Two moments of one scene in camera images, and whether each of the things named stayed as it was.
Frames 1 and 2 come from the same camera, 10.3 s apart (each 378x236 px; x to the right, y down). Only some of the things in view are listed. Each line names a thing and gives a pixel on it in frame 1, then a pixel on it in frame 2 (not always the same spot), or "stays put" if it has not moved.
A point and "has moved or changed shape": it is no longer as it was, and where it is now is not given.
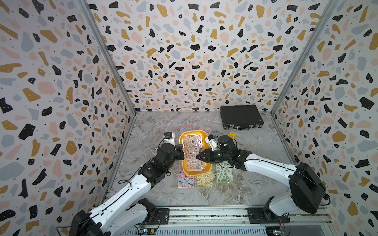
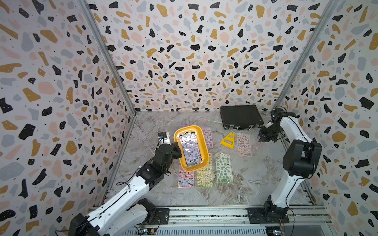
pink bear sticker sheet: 191,145 → 244,146
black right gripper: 207,158 → 262,137
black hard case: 241,117 stays put
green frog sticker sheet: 224,172 stays put
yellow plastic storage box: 194,143 has moved or changed shape
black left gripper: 178,150 stays put
